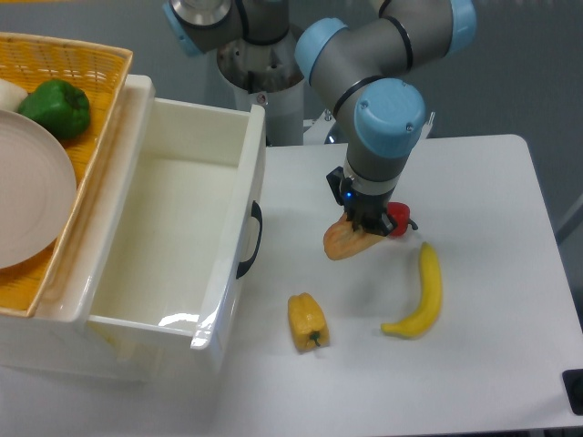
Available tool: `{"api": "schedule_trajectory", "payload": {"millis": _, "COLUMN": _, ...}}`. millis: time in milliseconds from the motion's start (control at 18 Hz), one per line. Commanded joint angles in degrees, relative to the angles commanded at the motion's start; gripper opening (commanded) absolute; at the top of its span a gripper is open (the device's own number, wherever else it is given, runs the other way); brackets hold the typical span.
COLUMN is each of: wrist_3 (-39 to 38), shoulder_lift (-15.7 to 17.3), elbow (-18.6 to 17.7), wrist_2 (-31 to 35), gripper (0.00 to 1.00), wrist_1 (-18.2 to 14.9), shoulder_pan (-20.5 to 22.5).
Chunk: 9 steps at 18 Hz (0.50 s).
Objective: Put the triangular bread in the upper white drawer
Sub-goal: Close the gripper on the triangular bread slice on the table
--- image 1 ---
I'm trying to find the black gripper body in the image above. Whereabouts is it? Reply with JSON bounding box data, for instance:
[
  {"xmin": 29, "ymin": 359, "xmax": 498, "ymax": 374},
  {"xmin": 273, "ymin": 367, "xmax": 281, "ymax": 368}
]
[{"xmin": 326, "ymin": 167, "xmax": 394, "ymax": 228}]

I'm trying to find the orange triangle bread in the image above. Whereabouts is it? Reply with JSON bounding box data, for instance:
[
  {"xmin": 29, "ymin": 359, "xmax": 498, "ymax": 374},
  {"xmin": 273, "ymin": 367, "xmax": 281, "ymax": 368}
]
[{"xmin": 322, "ymin": 213, "xmax": 385, "ymax": 260}]

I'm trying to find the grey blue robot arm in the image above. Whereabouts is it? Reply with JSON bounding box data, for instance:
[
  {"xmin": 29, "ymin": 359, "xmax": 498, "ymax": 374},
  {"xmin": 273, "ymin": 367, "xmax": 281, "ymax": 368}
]
[{"xmin": 163, "ymin": 1, "xmax": 476, "ymax": 236}]

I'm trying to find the white open upper drawer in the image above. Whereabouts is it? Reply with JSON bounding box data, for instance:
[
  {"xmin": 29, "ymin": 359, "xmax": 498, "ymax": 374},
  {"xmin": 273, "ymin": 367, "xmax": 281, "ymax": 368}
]
[{"xmin": 89, "ymin": 99, "xmax": 266, "ymax": 351}]

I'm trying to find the white drawer cabinet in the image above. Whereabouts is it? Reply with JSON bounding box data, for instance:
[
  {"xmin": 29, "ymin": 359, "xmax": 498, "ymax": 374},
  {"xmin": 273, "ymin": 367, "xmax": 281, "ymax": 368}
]
[{"xmin": 1, "ymin": 76, "xmax": 228, "ymax": 380}]

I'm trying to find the red bell pepper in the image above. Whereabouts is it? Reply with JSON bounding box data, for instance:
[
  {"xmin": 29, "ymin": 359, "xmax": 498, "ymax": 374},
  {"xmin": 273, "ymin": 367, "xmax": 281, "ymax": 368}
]
[{"xmin": 387, "ymin": 202, "xmax": 418, "ymax": 238}]

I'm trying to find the yellow banana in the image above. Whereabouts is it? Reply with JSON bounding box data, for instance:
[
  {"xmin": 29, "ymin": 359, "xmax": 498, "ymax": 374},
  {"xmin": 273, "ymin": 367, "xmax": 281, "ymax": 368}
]
[{"xmin": 381, "ymin": 242, "xmax": 443, "ymax": 339}]

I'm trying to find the yellow bell pepper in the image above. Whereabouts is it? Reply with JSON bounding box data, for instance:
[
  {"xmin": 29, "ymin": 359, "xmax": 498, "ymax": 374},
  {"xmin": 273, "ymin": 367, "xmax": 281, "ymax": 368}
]
[{"xmin": 288, "ymin": 293, "xmax": 330, "ymax": 352}]

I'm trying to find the black object at table edge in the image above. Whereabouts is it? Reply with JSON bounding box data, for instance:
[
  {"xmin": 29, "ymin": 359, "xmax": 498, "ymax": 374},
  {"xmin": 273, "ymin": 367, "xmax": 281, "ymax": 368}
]
[{"xmin": 562, "ymin": 369, "xmax": 583, "ymax": 416}]

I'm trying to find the yellow woven basket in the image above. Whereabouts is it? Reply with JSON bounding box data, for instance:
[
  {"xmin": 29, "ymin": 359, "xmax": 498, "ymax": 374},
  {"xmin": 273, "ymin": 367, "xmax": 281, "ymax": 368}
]
[{"xmin": 1, "ymin": 32, "xmax": 133, "ymax": 318}]

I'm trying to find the green bell pepper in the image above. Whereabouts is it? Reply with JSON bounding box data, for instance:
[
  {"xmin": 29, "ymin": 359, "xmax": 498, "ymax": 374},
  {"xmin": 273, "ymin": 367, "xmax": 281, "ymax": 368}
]
[{"xmin": 17, "ymin": 79, "xmax": 91, "ymax": 140}]

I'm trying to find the pink plate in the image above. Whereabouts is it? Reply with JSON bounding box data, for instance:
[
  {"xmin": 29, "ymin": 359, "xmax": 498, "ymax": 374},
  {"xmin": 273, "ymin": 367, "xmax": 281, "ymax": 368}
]
[{"xmin": 1, "ymin": 111, "xmax": 77, "ymax": 268}]

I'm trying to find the white round food item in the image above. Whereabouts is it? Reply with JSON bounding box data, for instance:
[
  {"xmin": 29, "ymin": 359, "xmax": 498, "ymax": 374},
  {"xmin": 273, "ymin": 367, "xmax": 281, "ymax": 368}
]
[{"xmin": 0, "ymin": 79, "xmax": 28, "ymax": 112}]

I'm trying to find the black drawer handle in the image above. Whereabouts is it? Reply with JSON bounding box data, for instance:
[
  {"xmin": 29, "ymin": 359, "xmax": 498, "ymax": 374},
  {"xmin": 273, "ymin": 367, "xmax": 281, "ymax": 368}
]
[{"xmin": 236, "ymin": 200, "xmax": 264, "ymax": 279}]

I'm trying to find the white metal table bracket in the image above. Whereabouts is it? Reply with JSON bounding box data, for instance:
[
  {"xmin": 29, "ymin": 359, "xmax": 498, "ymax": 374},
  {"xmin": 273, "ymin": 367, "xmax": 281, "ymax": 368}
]
[{"xmin": 419, "ymin": 111, "xmax": 435, "ymax": 140}]

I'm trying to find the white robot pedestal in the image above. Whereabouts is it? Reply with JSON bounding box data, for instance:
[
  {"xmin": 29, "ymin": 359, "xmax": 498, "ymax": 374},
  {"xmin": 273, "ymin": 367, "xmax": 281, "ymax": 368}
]
[{"xmin": 217, "ymin": 25, "xmax": 305, "ymax": 146}]

